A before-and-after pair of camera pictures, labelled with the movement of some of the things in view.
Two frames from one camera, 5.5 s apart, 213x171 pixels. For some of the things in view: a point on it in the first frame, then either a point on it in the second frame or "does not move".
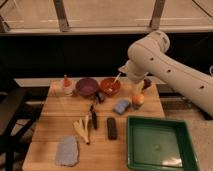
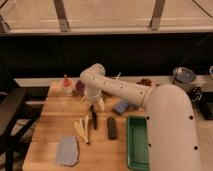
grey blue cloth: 67,151 does not move
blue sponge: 121,106 does not move
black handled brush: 99,97 does not move
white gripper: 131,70 → 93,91
